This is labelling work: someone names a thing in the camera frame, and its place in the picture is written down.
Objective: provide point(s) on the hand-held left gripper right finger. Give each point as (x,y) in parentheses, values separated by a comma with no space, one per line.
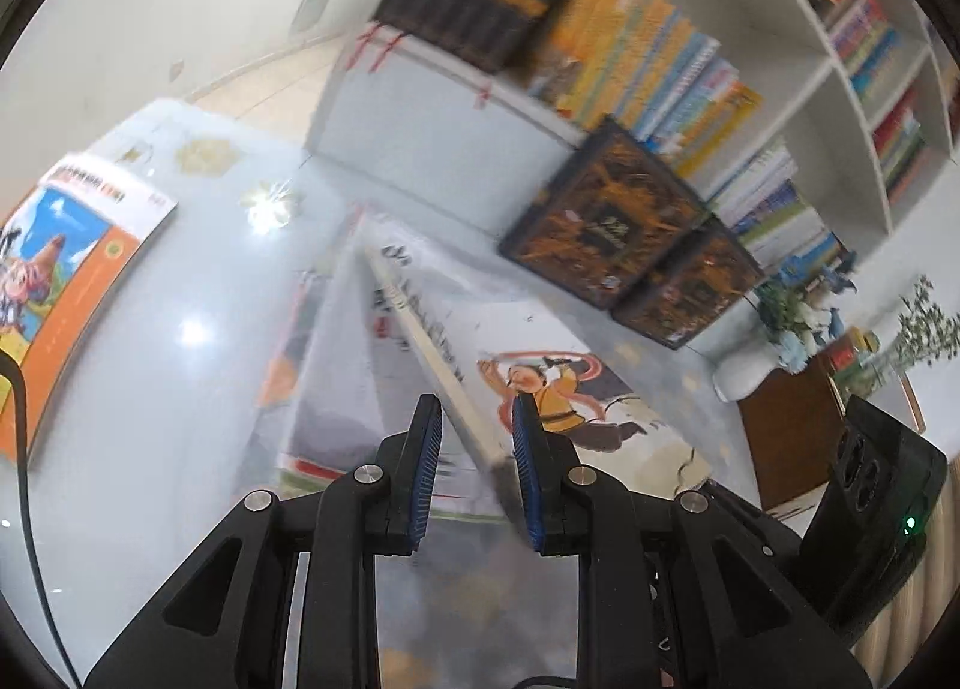
(529,479)

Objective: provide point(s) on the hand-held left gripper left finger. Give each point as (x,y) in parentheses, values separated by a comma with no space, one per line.
(424,479)

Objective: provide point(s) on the white book painted figure cover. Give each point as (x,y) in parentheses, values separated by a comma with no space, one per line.
(592,404)

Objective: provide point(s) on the row of pale thin books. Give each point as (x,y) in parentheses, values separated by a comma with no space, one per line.
(772,209)

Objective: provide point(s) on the row of yellow books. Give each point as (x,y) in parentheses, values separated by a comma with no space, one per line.
(637,52)

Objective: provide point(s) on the brown wooden cabinet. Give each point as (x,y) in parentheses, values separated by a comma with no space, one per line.
(787,427)

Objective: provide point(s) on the white book ink painting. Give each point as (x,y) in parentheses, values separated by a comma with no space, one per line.
(337,397)

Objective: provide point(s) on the beige pleated curtain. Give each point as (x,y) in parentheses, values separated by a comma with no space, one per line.
(922,621)

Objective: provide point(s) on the yellow red small boxes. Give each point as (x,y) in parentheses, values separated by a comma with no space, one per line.
(851,352)

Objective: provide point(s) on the white ribbed vase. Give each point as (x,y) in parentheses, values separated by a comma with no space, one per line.
(742,374)

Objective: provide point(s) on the green leafy sprig plant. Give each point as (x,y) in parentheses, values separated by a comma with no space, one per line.
(922,329)

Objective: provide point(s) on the dark ornate boxed book set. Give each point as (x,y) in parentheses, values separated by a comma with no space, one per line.
(600,217)
(690,292)

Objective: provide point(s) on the white bookshelf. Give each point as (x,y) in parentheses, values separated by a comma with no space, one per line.
(420,104)

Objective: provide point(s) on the orange cartoon cover book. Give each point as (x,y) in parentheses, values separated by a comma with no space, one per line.
(75,299)

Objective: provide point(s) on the white wall socket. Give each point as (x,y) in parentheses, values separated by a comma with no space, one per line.
(311,11)
(176,70)

